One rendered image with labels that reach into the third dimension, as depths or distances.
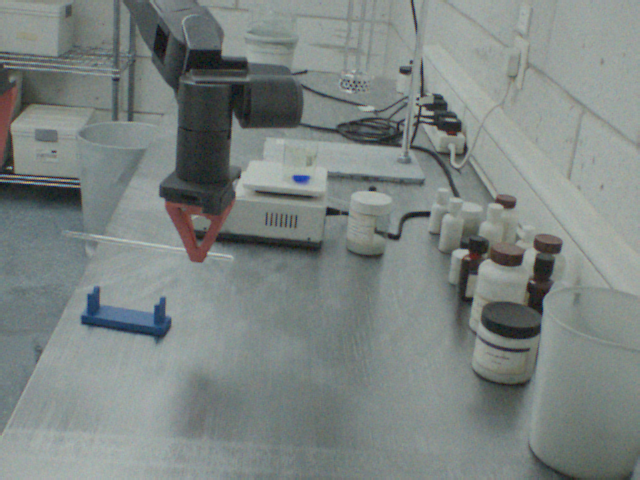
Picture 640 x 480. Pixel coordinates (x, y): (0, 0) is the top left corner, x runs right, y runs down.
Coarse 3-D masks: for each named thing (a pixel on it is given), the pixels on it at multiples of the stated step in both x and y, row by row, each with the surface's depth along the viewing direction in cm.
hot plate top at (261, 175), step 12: (252, 168) 136; (264, 168) 137; (276, 168) 137; (324, 168) 139; (252, 180) 131; (264, 180) 131; (276, 180) 132; (324, 180) 134; (288, 192) 129; (300, 192) 129; (312, 192) 129; (324, 192) 130
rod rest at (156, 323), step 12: (96, 288) 105; (96, 300) 105; (84, 312) 104; (96, 312) 105; (108, 312) 105; (120, 312) 105; (132, 312) 106; (144, 312) 106; (156, 312) 103; (96, 324) 104; (108, 324) 104; (120, 324) 103; (132, 324) 103; (144, 324) 103; (156, 324) 103; (168, 324) 105
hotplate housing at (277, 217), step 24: (240, 192) 131; (264, 192) 131; (192, 216) 131; (240, 216) 130; (264, 216) 130; (288, 216) 130; (312, 216) 130; (264, 240) 132; (288, 240) 132; (312, 240) 131
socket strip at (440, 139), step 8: (416, 96) 220; (416, 112) 218; (424, 112) 207; (432, 112) 205; (424, 120) 205; (432, 120) 198; (424, 128) 205; (432, 128) 195; (432, 136) 195; (440, 136) 187; (448, 136) 187; (456, 136) 187; (440, 144) 187; (456, 144) 187; (440, 152) 188; (448, 152) 188; (456, 152) 188
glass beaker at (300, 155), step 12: (288, 132) 129; (300, 132) 133; (312, 132) 133; (288, 144) 129; (300, 144) 128; (312, 144) 129; (288, 156) 130; (300, 156) 129; (312, 156) 130; (288, 168) 130; (300, 168) 130; (312, 168) 131; (288, 180) 131; (300, 180) 130; (312, 180) 132
